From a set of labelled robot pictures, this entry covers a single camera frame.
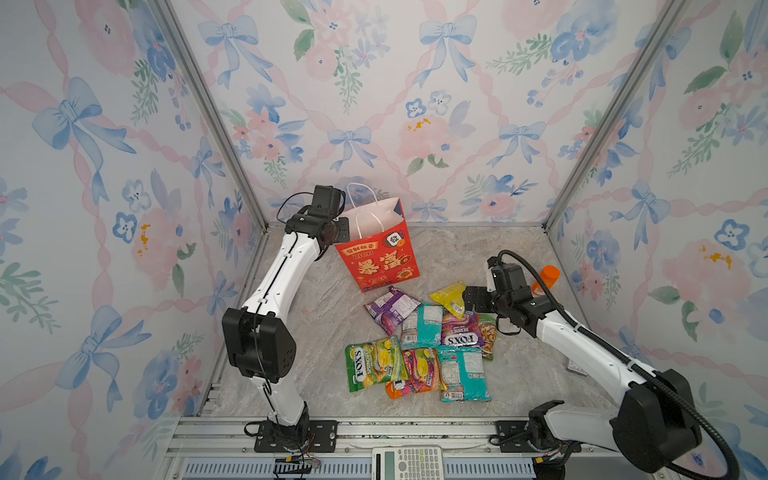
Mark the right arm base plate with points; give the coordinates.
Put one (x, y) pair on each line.
(518, 436)

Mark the grey calculator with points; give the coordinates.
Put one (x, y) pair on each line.
(407, 463)

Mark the purple snack packet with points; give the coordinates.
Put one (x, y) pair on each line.
(391, 309)

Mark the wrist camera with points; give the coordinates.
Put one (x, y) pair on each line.
(327, 202)
(503, 278)

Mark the green nut snack packet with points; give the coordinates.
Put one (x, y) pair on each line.
(488, 327)

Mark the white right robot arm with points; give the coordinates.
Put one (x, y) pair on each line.
(648, 428)

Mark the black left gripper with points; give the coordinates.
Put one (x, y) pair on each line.
(345, 236)

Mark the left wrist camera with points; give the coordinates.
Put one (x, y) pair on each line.
(327, 202)

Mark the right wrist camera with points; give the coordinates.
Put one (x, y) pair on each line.
(503, 278)

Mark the yellow snack packet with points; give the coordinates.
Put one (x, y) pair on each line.
(451, 298)

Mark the teal snack packet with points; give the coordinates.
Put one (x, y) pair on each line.
(422, 328)
(462, 375)

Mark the orange pink Fox's candy bag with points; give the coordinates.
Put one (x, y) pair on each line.
(423, 372)

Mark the green Fox's candy bag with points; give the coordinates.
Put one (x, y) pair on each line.
(372, 363)

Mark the purple Fox's candy bag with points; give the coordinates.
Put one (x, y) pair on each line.
(461, 332)

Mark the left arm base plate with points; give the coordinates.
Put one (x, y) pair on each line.
(315, 436)

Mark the orange bottle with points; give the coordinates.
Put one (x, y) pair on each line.
(549, 275)

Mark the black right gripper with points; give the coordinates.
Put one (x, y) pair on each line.
(480, 293)

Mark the small white card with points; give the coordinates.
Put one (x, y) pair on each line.
(574, 368)

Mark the red paper gift bag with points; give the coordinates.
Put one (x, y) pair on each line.
(379, 251)

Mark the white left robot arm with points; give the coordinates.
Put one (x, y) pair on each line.
(257, 339)

